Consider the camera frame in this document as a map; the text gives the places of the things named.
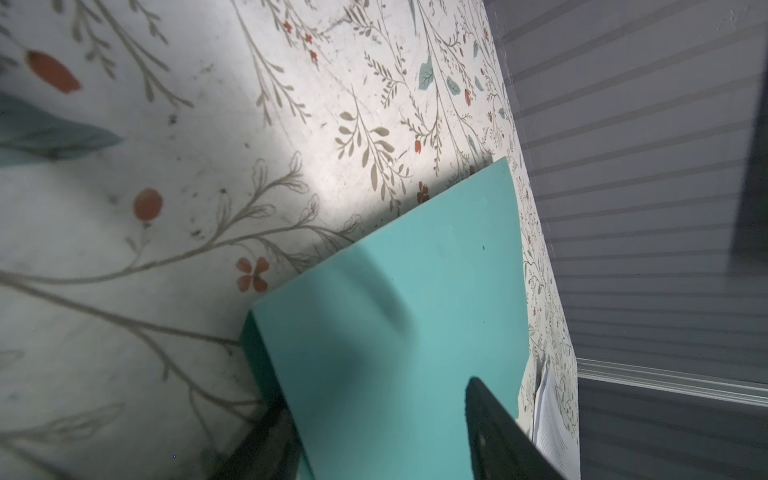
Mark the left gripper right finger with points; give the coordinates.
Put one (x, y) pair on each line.
(499, 449)

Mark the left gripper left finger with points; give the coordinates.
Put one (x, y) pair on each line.
(271, 451)

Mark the teal green file folder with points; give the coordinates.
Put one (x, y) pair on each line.
(373, 348)

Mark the white paper stack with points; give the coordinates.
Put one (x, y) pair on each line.
(549, 433)

